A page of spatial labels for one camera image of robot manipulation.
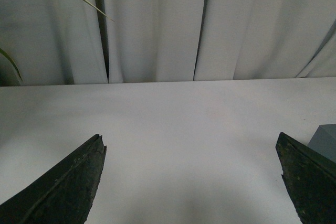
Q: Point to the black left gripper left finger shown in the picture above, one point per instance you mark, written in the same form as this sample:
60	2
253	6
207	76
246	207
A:
65	193

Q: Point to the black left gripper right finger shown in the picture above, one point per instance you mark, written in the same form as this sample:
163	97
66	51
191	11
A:
309	178

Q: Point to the gray base block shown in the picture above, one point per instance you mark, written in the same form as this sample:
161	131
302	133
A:
323	141

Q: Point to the white curtain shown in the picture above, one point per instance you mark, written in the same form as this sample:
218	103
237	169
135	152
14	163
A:
69	42

